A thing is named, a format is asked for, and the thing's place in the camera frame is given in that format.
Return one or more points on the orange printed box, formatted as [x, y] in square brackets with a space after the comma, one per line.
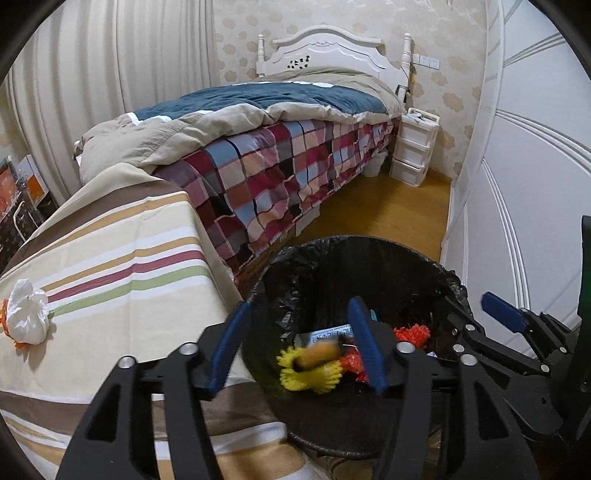
[7, 184]

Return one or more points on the white curtain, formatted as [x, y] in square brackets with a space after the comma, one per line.
[115, 69]

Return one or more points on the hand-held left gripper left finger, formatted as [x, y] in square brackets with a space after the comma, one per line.
[226, 341]

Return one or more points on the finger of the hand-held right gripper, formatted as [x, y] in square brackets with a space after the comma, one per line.
[475, 337]
[501, 309]

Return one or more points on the red foam fruit net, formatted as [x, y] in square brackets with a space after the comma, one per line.
[415, 334]

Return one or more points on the white wall switches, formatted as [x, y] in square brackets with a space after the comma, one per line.
[425, 60]

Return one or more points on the white metal frame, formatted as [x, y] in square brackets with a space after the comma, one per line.
[18, 221]

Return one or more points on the striped tablecloth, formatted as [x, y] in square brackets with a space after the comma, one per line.
[115, 240]

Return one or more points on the white plastic drawer unit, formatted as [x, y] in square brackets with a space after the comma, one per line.
[411, 147]

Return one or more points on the white small packet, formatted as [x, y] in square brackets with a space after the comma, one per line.
[330, 332]

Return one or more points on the red wrapper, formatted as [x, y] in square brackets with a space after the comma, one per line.
[353, 362]

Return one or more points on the crumpled white tissue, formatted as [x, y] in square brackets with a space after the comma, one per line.
[27, 314]

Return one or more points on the small white wastebasket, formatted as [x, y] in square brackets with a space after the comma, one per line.
[376, 164]

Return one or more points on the blue and beige duvet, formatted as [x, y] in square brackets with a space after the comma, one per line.
[258, 99]

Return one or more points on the trash bin with black bag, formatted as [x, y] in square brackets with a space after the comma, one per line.
[323, 277]

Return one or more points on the plaid bedsheet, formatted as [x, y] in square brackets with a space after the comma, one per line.
[277, 170]

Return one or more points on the white and orange box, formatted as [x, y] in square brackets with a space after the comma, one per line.
[34, 182]

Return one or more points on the white wooden bed frame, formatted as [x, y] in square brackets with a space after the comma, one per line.
[323, 48]

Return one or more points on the yellow foam fruit net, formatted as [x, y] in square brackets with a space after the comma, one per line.
[314, 381]

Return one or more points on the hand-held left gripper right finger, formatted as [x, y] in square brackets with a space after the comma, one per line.
[364, 341]

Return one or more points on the white wardrobe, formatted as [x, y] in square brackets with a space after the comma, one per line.
[517, 184]

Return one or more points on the brown oblong object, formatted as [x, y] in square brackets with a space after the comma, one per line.
[318, 355]

